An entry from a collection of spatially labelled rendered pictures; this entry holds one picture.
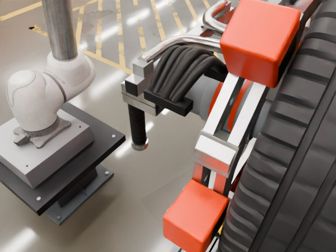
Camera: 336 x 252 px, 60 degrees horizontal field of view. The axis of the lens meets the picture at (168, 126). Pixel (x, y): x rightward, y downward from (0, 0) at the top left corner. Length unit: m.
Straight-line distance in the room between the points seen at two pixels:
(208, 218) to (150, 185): 1.11
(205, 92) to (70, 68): 0.71
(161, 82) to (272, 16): 0.22
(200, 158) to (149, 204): 1.06
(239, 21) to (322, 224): 0.26
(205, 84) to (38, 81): 0.73
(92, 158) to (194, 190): 0.88
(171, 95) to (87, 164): 0.86
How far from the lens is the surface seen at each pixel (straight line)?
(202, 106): 0.68
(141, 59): 0.57
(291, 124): 0.38
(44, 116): 1.26
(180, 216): 0.47
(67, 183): 1.28
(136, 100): 0.60
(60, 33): 1.18
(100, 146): 1.37
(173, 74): 0.50
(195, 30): 0.73
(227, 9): 0.82
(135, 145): 0.72
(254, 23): 0.38
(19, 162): 1.30
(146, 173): 1.62
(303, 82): 0.38
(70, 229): 1.52
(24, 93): 1.21
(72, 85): 1.29
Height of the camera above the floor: 1.30
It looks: 45 degrees down
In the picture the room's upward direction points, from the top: straight up
